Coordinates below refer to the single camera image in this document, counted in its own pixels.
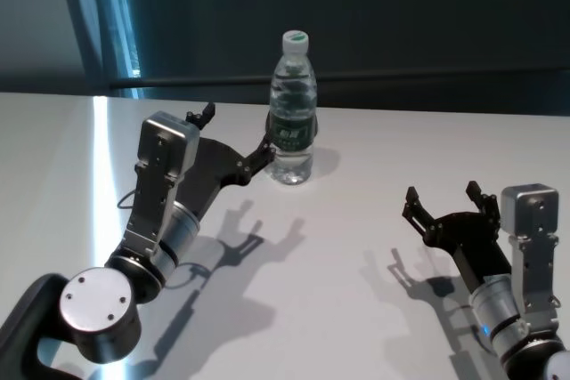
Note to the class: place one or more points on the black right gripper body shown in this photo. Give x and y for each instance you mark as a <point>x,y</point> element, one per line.
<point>472,242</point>

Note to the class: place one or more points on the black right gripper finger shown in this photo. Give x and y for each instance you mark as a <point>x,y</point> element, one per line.
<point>487,208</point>
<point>420,220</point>

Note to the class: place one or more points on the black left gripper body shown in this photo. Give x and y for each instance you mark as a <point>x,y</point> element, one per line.
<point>211,166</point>

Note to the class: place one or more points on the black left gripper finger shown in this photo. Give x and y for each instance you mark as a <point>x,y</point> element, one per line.
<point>256,159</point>
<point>206,117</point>

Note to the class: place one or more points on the clear water bottle green label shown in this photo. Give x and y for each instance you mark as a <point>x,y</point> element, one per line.
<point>291,139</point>

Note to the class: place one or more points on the right robot arm silver black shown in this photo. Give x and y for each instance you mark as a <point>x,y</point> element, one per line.
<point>503,309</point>

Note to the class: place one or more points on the left robot arm silver black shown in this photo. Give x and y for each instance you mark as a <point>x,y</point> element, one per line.
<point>98,309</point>

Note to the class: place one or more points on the thick grey handrail bar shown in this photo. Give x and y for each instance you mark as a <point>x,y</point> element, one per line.
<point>200,82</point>

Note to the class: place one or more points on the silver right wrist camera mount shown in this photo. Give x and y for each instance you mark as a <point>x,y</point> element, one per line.
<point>530,211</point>

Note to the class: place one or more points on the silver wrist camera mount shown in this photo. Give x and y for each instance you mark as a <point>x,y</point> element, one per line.
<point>530,211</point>
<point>165,153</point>

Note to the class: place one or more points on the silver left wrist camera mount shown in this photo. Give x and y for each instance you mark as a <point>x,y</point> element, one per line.
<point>165,153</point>

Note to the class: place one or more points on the grey window frame glass strip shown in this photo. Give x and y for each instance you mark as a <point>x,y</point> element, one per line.
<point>111,42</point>

